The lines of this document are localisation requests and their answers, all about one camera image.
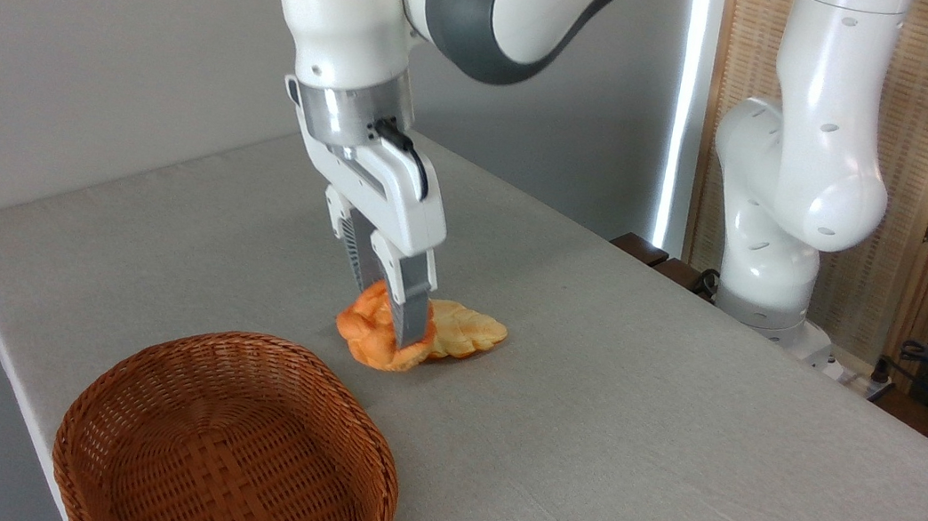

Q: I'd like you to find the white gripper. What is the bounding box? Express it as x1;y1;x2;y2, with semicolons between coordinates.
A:
253;74;465;353

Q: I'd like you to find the white power strip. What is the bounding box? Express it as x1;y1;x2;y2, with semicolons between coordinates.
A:
823;357;896;400

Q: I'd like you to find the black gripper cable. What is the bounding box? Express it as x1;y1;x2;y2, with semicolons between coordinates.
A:
361;116;438;203

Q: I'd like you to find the dark brown wooden block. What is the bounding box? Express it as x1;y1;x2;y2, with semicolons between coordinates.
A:
607;230;672;270
648;255;723;304

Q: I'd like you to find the round knotted bread roll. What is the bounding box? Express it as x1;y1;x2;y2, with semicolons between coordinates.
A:
330;274;442;378

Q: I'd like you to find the brown wicker basket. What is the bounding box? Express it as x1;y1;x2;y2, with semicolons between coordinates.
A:
44;309;418;521

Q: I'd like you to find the long braided bread loaf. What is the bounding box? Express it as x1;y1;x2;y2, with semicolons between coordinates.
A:
420;296;512;368

